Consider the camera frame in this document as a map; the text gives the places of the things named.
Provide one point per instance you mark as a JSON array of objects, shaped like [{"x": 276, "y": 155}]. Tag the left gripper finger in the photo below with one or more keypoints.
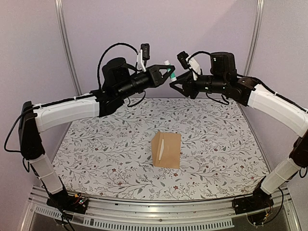
[
  {"x": 165, "y": 67},
  {"x": 165, "y": 75}
]

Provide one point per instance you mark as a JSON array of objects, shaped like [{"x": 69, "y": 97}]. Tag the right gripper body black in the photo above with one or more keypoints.
[{"x": 189, "y": 87}]

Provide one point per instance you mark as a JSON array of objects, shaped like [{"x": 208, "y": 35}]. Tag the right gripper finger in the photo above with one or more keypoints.
[
  {"x": 181, "y": 88},
  {"x": 182, "y": 79}
]

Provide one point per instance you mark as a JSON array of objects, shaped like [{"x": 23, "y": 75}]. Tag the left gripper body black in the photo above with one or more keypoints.
[{"x": 152, "y": 81}]

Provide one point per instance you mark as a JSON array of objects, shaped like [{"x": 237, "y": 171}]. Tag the cream letter paper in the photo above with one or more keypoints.
[{"x": 161, "y": 149}]

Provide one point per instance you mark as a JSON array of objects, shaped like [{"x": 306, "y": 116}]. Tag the brown kraft envelope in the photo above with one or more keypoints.
[{"x": 171, "y": 153}]

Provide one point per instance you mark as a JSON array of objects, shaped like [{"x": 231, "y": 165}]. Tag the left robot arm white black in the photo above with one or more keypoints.
[{"x": 121, "y": 80}]

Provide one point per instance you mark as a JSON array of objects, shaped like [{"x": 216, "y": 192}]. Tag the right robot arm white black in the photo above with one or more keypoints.
[{"x": 251, "y": 92}]

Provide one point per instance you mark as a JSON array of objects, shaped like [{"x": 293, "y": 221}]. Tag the floral patterned table mat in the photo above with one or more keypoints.
[{"x": 112, "y": 156}]

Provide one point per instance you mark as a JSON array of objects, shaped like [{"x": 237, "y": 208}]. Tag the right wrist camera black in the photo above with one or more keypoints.
[{"x": 182, "y": 58}]

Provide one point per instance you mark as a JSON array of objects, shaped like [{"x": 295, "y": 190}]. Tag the right aluminium frame post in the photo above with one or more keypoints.
[{"x": 254, "y": 37}]

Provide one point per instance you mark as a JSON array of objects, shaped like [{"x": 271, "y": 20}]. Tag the aluminium frame post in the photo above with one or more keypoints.
[
  {"x": 67, "y": 50},
  {"x": 254, "y": 37}
]

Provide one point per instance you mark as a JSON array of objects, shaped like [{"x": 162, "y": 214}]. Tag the left aluminium frame post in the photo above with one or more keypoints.
[{"x": 67, "y": 50}]

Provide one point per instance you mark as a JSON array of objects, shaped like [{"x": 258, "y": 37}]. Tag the aluminium front rail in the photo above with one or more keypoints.
[{"x": 115, "y": 214}]

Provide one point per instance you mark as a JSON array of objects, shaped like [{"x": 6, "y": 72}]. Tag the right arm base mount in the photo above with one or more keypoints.
[{"x": 251, "y": 203}]

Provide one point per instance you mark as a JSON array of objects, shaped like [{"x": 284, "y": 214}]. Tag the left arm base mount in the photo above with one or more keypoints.
[{"x": 68, "y": 203}]

